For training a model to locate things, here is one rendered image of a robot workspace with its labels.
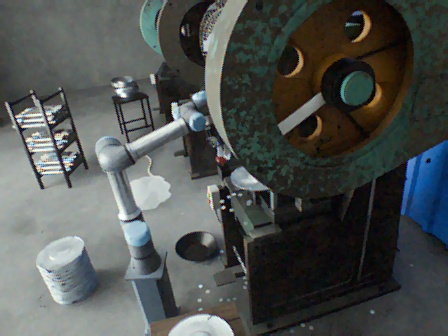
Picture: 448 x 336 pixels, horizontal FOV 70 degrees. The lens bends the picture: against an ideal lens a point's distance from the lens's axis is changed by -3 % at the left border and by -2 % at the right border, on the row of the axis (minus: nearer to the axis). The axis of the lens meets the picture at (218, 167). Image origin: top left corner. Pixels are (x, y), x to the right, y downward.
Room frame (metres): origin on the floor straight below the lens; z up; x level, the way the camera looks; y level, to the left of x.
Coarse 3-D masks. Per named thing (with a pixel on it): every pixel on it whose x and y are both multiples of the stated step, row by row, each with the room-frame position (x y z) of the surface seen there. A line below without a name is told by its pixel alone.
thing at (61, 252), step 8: (56, 240) 1.68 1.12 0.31; (64, 240) 1.68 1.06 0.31; (72, 240) 1.67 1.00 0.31; (80, 240) 1.66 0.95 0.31; (48, 248) 1.61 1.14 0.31; (56, 248) 1.60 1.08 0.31; (64, 248) 1.59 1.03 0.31; (72, 248) 1.59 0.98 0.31; (80, 248) 1.58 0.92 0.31; (40, 256) 1.54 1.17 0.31; (48, 256) 1.54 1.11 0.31; (56, 256) 1.52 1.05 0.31; (64, 256) 1.52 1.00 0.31; (72, 256) 1.51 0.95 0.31; (40, 264) 1.47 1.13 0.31; (48, 264) 1.46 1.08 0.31; (56, 264) 1.46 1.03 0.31; (64, 264) 1.45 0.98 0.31
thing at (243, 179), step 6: (240, 168) 1.52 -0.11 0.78; (234, 174) 1.46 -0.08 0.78; (240, 174) 1.45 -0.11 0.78; (246, 174) 1.44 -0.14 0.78; (234, 180) 1.40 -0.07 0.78; (240, 180) 1.39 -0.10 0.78; (246, 180) 1.38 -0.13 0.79; (252, 180) 1.37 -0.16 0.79; (240, 186) 1.33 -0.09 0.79; (246, 186) 1.32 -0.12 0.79; (252, 186) 1.32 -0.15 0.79; (258, 186) 1.31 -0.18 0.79; (264, 186) 1.31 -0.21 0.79
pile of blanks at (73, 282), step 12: (84, 252) 1.57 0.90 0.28; (72, 264) 1.47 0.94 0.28; (84, 264) 1.53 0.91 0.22; (48, 276) 1.42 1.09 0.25; (60, 276) 1.42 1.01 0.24; (72, 276) 1.45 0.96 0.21; (84, 276) 1.50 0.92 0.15; (96, 276) 1.63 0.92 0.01; (60, 288) 1.42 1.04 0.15; (72, 288) 1.43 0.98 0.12; (84, 288) 1.47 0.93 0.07; (60, 300) 1.43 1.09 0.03; (72, 300) 1.42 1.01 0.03
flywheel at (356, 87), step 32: (352, 0) 1.06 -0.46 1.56; (320, 32) 1.04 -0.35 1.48; (384, 32) 1.09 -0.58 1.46; (320, 64) 1.03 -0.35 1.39; (352, 64) 0.94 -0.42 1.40; (384, 64) 1.09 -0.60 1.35; (288, 96) 1.02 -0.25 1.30; (320, 96) 0.99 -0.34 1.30; (352, 96) 0.91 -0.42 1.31; (384, 96) 1.10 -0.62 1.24; (288, 128) 0.96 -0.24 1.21; (320, 128) 1.06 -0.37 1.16; (352, 128) 1.07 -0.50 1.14; (384, 128) 1.07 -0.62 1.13
